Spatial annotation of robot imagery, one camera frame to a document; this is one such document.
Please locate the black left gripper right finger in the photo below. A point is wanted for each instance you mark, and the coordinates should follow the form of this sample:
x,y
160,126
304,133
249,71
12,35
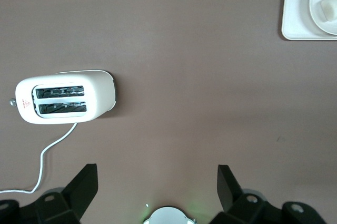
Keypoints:
x,y
237,203

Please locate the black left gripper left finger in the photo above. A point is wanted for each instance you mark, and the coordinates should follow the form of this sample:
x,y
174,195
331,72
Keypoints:
x,y
73,195

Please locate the white steamed bun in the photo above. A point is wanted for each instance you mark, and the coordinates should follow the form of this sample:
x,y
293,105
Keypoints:
x,y
329,9

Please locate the cream round plate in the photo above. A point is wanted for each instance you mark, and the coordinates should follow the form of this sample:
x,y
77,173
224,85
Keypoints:
x,y
317,0

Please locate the cream tray with rabbit print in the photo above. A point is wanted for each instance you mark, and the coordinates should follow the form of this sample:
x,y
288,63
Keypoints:
x,y
295,18

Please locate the white two-slot toaster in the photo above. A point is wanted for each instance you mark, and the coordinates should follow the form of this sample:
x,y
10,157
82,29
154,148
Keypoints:
x,y
100,95

